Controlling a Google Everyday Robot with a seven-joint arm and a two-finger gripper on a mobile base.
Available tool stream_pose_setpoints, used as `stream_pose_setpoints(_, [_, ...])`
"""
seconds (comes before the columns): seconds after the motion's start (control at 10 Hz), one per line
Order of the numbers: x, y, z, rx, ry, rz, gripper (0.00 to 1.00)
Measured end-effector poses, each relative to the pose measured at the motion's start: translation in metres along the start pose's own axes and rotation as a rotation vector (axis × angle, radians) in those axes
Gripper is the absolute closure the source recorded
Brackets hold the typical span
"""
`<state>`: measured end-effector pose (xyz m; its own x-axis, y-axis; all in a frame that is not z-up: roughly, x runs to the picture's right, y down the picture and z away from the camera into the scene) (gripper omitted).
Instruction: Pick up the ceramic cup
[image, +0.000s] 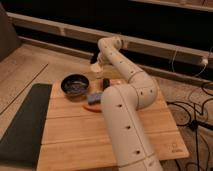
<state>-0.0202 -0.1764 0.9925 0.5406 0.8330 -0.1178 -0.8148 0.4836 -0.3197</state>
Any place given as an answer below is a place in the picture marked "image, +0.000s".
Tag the dark ceramic bowl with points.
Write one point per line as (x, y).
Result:
(75, 85)

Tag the wooden cutting board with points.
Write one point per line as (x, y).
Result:
(75, 139)

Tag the small dark block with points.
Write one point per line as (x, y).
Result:
(105, 83)

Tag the blue sponge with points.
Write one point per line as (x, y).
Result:
(94, 98)

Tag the black table leg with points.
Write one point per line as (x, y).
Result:
(94, 58)

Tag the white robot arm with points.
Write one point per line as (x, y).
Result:
(120, 103)

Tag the white ceramic cup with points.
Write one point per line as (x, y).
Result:
(97, 70)

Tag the grey sofa corner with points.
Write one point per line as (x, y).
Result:
(9, 40)

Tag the dark green mat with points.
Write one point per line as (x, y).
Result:
(20, 144)

